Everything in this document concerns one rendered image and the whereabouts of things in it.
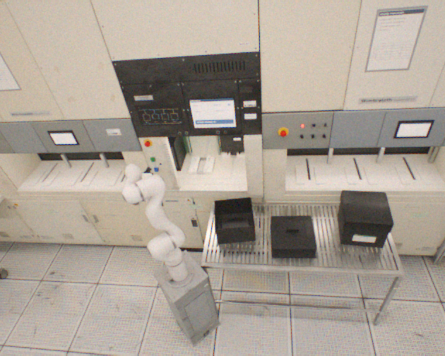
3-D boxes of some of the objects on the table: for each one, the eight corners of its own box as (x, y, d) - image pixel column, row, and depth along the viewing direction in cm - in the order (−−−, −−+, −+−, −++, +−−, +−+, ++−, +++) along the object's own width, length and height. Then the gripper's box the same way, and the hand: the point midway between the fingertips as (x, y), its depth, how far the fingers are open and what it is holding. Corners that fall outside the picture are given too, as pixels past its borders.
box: (339, 244, 213) (345, 221, 196) (336, 213, 234) (341, 189, 217) (384, 248, 207) (394, 224, 190) (377, 216, 228) (386, 191, 211)
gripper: (150, 181, 210) (157, 164, 224) (129, 181, 212) (138, 164, 226) (153, 189, 215) (159, 171, 229) (133, 189, 217) (140, 172, 231)
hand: (148, 170), depth 226 cm, fingers closed
